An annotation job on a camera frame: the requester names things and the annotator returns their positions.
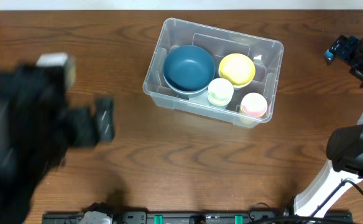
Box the yellow cup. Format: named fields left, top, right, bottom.
left=208, top=95, right=231, bottom=108
left=239, top=107, right=266, bottom=124

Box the yellow small bowl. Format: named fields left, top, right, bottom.
left=218, top=53, right=256, bottom=85

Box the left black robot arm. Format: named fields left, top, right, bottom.
left=0, top=64, right=115, bottom=223

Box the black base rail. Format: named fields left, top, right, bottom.
left=42, top=203, right=354, bottom=224

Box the pink plastic cup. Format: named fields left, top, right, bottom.
left=240, top=93, right=268, bottom=118

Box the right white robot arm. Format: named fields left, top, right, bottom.
left=284, top=35, right=363, bottom=223

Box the white small bowl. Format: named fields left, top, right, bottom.
left=233, top=82, right=250, bottom=90

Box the cream white plastic cup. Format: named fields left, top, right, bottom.
left=208, top=78, right=234, bottom=100

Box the dark blue large bowl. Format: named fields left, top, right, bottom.
left=164, top=78, right=208, bottom=98

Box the clear plastic storage container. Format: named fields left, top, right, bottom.
left=142, top=18, right=284, bottom=128

